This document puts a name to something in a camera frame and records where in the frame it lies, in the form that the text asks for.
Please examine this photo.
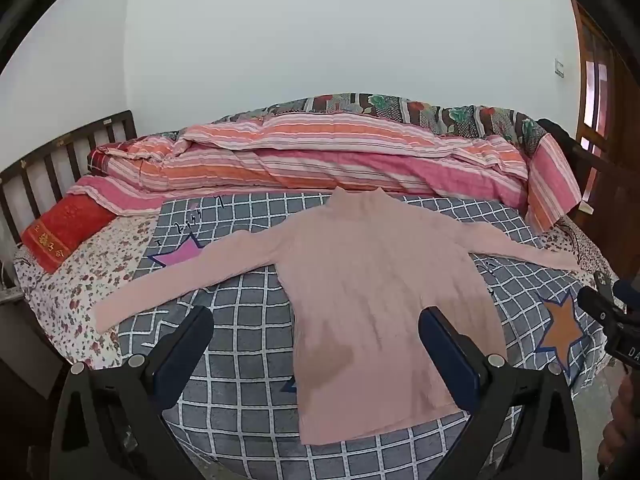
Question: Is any floral bed sheet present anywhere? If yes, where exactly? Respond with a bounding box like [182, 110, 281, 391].
[14, 210, 623, 396]

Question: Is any pink knit sweater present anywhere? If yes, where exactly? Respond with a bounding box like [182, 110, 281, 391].
[94, 186, 583, 447]

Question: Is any pink orange striped quilt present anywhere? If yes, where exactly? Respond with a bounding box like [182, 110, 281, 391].
[67, 112, 583, 233]

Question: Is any red embroidered pillow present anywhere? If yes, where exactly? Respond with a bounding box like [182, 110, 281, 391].
[21, 195, 118, 275]

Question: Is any dark wooden headboard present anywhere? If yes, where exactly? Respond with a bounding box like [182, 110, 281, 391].
[0, 110, 138, 246]

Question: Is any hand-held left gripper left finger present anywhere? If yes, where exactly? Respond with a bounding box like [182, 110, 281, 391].
[50, 304, 216, 480]

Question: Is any floral patchwork quilt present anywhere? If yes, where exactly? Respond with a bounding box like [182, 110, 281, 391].
[210, 92, 551, 156]

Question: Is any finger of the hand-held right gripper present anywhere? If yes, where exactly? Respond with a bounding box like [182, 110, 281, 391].
[577, 285, 623, 328]
[594, 270, 640, 308]

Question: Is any grey checked star blanket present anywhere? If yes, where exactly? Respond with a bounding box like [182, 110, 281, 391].
[117, 191, 608, 480]

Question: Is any person's right hand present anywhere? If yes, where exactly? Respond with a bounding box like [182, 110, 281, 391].
[602, 375, 640, 468]

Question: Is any dark wooden footboard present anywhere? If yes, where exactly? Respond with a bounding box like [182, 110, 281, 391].
[537, 119, 640, 281]

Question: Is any brown wooden door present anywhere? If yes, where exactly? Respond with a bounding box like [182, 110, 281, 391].
[570, 0, 640, 161]

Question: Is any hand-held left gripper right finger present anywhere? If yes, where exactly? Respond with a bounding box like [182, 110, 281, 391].
[417, 306, 586, 480]

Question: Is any grey bedside cabinet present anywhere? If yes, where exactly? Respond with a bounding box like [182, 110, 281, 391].
[0, 285, 68, 401]

